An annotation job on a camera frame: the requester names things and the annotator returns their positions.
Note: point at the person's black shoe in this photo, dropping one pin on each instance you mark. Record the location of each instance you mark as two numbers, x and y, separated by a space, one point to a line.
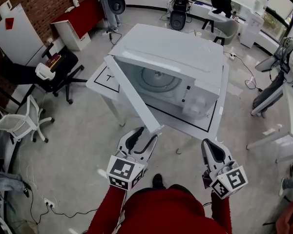
158 181

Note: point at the white microwave door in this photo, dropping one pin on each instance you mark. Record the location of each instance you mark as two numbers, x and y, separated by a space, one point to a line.
134 96

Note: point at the white microwave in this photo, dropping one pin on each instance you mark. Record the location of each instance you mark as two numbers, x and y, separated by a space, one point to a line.
173 50

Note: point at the white table with black lines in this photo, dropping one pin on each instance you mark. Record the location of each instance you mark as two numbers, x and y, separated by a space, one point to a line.
92 82

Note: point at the white spray bottle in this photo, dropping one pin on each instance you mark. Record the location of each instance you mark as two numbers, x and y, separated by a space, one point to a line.
75 1

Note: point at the white water dispenser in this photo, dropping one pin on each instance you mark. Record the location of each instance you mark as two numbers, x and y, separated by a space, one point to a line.
252 25

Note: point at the black jacket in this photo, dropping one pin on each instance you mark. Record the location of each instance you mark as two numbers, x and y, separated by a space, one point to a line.
221 4

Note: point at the grey armchair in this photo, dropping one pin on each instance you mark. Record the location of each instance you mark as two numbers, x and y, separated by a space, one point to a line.
228 29

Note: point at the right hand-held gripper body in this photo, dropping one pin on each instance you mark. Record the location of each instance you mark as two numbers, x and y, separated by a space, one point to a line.
230 179

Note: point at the white refrigerator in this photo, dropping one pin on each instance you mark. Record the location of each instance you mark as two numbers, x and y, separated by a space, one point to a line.
17 35

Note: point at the white jug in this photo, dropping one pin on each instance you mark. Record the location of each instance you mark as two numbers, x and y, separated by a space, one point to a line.
44 71

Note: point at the white power strip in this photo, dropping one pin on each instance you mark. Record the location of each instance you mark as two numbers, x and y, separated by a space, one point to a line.
232 56
49 203

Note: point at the person's red torso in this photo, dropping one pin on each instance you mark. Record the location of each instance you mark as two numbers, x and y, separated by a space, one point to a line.
163 211

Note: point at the glass microwave turntable plate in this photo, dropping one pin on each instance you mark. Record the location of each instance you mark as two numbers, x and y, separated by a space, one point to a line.
161 79

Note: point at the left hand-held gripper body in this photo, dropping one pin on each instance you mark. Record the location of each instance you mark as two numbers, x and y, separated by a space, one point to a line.
119 169

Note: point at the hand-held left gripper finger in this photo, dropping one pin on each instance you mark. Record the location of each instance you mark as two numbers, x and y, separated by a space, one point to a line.
149 147
124 140

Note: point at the white mesh chair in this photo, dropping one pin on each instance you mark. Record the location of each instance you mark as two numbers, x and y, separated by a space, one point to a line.
19 123

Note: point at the person's right forearm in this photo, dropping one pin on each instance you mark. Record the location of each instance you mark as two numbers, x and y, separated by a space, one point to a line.
221 213

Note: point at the black office chair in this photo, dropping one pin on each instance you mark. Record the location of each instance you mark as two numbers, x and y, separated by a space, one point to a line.
63 67

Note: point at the person's left forearm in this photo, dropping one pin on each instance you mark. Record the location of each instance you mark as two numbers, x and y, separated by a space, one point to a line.
107 211

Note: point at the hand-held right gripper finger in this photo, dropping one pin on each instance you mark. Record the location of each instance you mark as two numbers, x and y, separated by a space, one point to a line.
205 150
219 152

